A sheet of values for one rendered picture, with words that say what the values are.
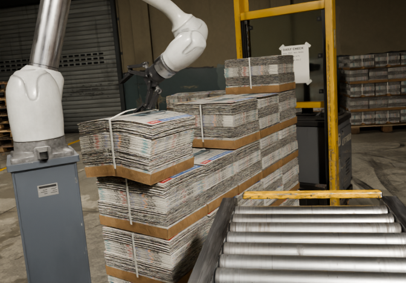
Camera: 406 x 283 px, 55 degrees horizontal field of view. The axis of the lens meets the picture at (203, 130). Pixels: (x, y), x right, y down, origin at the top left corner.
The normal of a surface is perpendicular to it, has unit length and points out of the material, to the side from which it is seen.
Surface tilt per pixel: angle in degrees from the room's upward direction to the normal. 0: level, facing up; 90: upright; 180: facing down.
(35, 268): 90
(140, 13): 90
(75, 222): 90
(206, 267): 0
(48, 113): 88
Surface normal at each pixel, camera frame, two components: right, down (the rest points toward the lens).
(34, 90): 0.40, -0.16
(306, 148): -0.54, 0.17
